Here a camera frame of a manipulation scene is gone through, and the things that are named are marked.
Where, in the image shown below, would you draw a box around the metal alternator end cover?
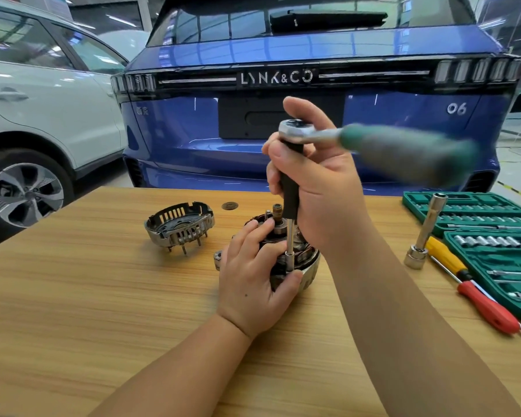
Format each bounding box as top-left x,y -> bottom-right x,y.
144,202 -> 216,256

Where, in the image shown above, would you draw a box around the person's left forearm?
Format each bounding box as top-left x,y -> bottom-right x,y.
89,314 -> 253,417

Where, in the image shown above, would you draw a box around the green socket set case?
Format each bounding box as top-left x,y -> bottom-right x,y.
402,191 -> 521,321

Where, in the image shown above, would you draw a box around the alternator body with copper windings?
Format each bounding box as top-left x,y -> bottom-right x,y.
214,204 -> 322,294

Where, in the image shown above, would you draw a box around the person's right hand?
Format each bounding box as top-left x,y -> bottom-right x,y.
262,96 -> 375,257

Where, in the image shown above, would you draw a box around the row of large chrome sockets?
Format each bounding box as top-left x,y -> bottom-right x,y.
454,234 -> 521,250

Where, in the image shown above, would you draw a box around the black-grip extension bar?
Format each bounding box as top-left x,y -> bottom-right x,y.
281,140 -> 305,272

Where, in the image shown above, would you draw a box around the chrome extension bar with socket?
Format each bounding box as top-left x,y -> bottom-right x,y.
404,193 -> 448,270

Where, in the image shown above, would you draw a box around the person's right forearm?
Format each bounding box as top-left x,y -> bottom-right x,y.
319,217 -> 521,417

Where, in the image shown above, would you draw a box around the green-handled ratchet wrench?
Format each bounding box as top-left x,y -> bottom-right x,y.
278,119 -> 482,190

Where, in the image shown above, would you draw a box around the blue car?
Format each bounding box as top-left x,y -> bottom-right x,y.
111,0 -> 521,197

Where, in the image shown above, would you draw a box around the rows of small chrome sockets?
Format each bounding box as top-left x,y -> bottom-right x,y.
442,203 -> 521,230

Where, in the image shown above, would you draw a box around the person's left hand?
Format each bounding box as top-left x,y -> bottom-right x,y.
216,218 -> 304,340

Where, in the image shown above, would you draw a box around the yellow-handled screwdriver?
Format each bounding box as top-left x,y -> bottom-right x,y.
425,236 -> 506,311

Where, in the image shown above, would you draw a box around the red-handled screwdriver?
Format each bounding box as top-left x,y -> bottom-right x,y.
457,280 -> 521,349

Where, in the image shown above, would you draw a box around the white car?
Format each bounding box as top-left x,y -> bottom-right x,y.
0,0 -> 131,253

